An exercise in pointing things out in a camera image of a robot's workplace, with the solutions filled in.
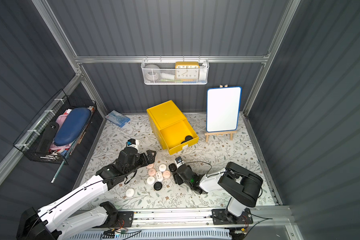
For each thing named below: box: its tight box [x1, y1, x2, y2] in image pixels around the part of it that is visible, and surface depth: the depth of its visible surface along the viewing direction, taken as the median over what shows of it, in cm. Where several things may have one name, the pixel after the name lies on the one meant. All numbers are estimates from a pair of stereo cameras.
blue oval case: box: [53, 107, 92, 146], surface depth 69 cm
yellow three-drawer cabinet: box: [146, 100, 199, 155], surface depth 91 cm
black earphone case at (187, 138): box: [181, 135, 193, 143], surface depth 88 cm
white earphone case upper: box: [158, 164, 167, 172], surface depth 92 cm
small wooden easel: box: [204, 84, 238, 142], surface depth 102 cm
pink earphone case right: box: [163, 170, 171, 178], surface depth 88 cm
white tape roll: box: [144, 64, 161, 81], surface depth 90 cm
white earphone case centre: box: [155, 171, 164, 182], surface depth 88 cm
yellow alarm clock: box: [175, 61, 200, 82], surface depth 91 cm
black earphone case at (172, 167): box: [168, 163, 177, 172], surface depth 92 cm
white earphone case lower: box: [146, 176, 156, 185], surface depth 86 cm
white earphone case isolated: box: [125, 188, 135, 198], surface depth 82 cm
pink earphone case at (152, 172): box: [148, 168, 156, 176], surface depth 90 cm
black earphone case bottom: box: [153, 181, 163, 191], surface depth 86 cm
